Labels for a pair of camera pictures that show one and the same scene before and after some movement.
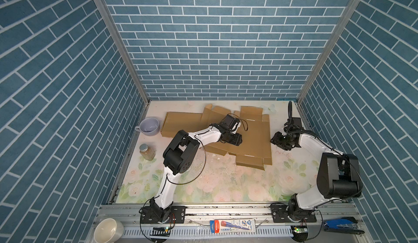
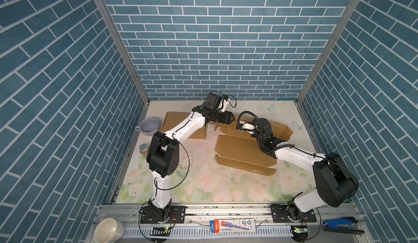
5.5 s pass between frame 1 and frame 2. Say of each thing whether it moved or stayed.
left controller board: stayed
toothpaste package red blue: stayed
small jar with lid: stayed
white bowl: stayed
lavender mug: stayed
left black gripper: moved
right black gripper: moved
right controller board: stayed
